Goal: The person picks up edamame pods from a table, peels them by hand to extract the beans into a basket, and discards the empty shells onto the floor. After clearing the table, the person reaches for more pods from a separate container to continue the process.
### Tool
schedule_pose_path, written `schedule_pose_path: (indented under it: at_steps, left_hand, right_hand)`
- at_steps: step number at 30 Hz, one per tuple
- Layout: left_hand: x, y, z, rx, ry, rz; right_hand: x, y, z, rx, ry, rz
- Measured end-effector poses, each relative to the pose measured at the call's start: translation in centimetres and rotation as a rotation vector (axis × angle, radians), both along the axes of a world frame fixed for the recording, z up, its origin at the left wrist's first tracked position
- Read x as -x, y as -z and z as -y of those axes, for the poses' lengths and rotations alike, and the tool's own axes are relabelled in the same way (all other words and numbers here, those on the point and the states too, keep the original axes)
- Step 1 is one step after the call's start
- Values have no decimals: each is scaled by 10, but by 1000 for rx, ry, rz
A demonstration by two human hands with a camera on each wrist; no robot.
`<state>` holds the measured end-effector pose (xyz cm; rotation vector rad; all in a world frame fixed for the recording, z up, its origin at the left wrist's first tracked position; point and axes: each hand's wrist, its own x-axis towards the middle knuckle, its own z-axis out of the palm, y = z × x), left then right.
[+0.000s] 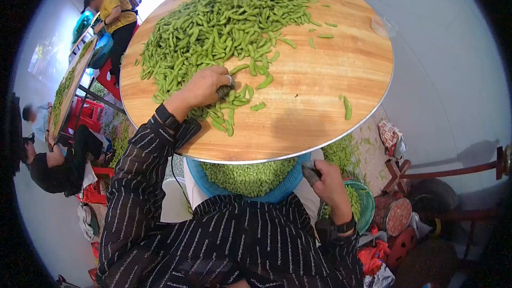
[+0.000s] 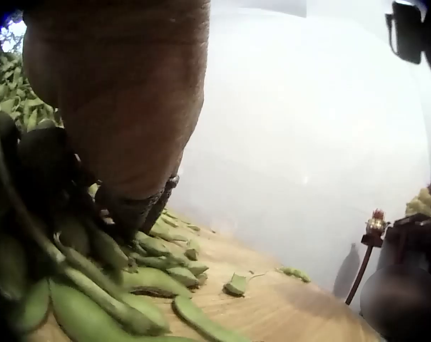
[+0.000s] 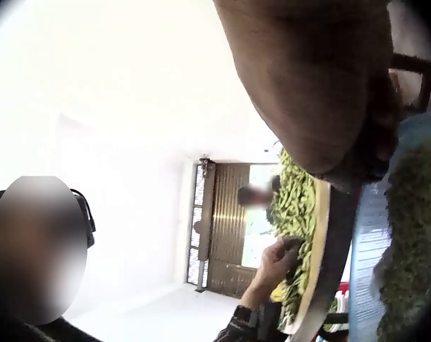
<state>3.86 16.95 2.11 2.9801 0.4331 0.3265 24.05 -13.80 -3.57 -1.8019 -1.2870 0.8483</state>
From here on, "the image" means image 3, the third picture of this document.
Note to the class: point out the dark wooden frame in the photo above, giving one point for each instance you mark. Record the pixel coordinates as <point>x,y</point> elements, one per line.
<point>415,64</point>

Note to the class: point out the person's right fingers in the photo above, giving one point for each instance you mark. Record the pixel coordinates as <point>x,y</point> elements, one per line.
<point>379,121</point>

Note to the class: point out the person's right hand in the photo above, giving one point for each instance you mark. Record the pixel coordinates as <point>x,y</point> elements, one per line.
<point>308,78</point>

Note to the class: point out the person's left fingers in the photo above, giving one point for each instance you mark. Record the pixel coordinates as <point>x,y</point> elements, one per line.
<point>288,247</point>

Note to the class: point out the cream round tray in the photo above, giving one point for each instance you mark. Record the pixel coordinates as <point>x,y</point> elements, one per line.
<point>318,231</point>

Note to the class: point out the red plastic object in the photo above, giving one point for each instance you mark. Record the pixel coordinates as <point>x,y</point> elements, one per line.
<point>344,285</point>

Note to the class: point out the black wrist band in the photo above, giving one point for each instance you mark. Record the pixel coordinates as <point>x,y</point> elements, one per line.
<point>249,317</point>

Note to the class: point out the dark long knife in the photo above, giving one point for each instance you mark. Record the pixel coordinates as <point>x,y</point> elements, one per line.
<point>338,242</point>

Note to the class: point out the brown metal gate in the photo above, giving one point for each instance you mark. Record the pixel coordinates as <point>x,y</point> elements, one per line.
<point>226,221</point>

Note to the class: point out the pile of green bean pods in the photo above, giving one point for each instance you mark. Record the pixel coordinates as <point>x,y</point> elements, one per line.
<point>295,203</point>

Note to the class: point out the person's left hand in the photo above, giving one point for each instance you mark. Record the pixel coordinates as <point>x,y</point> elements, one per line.
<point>270,262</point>

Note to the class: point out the blue plastic basket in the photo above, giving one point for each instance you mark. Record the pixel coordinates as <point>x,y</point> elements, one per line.
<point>370,228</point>

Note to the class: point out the white plastic object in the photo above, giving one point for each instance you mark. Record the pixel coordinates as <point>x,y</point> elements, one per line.
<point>343,302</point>

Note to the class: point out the heap of chopped greens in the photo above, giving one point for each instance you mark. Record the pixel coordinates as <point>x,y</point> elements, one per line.
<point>415,221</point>

